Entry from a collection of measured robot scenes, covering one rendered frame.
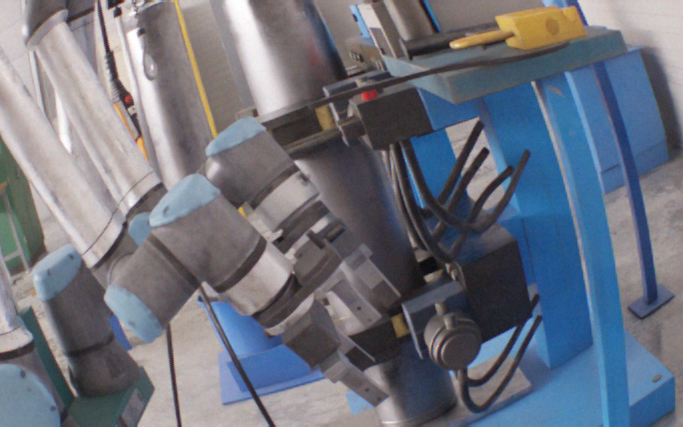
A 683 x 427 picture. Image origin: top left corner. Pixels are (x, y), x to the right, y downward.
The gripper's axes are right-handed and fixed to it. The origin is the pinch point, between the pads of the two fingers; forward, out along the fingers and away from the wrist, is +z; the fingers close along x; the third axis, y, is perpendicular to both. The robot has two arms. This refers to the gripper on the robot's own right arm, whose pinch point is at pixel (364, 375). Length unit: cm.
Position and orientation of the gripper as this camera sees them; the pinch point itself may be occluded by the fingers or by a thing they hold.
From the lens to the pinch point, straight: 152.1
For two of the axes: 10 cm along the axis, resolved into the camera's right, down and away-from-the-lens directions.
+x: 1.2, 2.6, -9.6
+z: 6.8, 6.8, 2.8
